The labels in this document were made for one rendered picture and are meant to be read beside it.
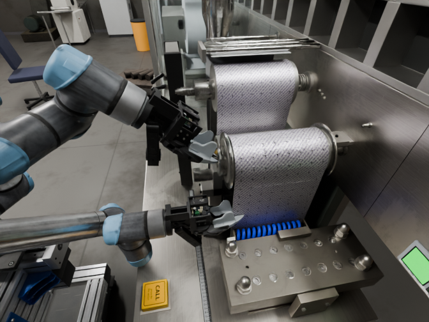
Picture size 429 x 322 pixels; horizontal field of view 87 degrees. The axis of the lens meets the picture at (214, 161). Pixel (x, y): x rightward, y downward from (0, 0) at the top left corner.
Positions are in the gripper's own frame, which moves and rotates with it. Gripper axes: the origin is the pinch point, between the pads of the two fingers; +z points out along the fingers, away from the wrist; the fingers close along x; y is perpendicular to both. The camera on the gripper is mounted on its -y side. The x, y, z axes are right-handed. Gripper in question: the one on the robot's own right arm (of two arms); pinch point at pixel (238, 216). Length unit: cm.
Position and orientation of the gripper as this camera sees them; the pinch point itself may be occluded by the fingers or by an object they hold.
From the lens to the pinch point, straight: 67.0
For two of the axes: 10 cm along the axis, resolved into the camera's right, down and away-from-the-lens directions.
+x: -1.7, -6.4, 7.5
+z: 9.9, -1.1, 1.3
